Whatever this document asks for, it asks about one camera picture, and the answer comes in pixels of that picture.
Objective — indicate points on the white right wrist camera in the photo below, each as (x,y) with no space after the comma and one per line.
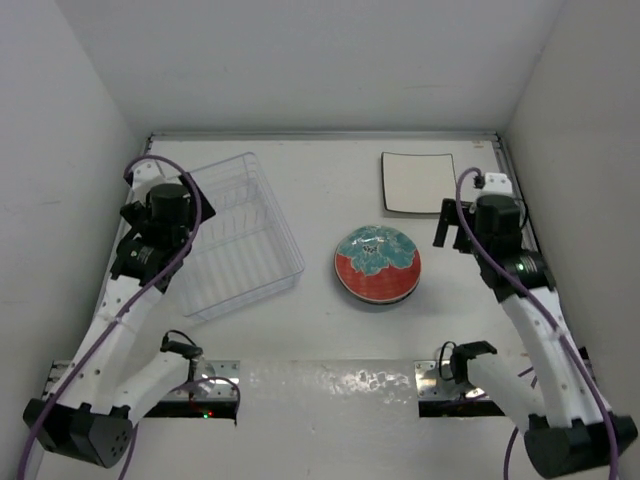
(493,184)

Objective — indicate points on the dark blue round plate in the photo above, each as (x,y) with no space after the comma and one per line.
(381,302)

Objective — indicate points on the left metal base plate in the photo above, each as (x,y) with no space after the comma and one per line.
(207,387)

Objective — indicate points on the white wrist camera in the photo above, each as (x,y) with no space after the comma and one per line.
(493,184)
(143,176)

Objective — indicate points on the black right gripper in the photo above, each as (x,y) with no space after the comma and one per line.
(448,218)

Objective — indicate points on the metal base plate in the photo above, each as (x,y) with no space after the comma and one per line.
(433,384)
(207,387)

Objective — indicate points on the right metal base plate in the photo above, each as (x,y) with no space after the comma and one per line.
(433,384)

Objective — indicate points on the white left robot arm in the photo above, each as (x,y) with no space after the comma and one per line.
(90,414)

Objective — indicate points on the clear plastic dish rack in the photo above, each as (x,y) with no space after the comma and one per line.
(245,252)

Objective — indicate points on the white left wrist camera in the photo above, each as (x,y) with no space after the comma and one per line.
(143,176)

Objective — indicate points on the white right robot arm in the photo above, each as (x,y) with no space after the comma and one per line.
(567,425)

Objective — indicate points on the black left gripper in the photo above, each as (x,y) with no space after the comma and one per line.
(190,204)

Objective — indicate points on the white square plate black rim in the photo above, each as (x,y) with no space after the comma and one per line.
(408,213)

